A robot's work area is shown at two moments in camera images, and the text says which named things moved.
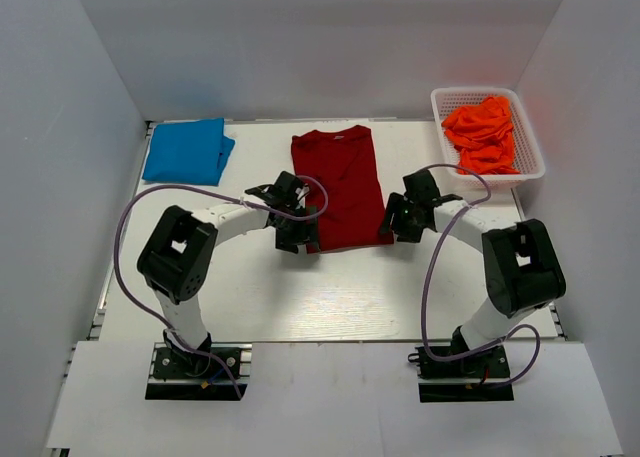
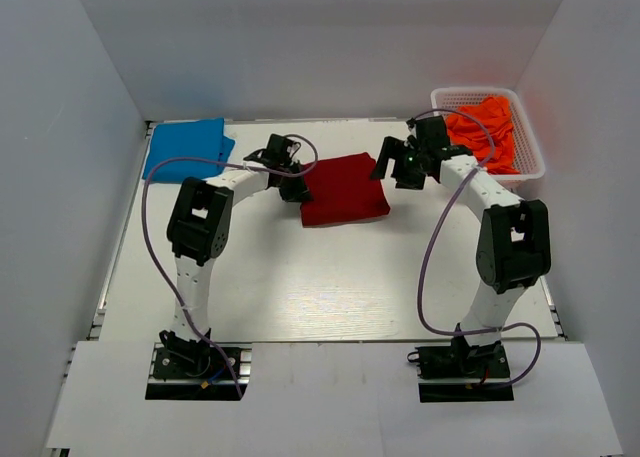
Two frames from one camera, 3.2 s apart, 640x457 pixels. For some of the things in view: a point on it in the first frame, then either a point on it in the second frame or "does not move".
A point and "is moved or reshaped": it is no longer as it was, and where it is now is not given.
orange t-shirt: (482, 136) does not move
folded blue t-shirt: (191, 152) does not move
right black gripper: (406, 234) to (391, 149)
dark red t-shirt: (343, 159) is moved or reshaped
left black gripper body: (288, 223) to (292, 188)
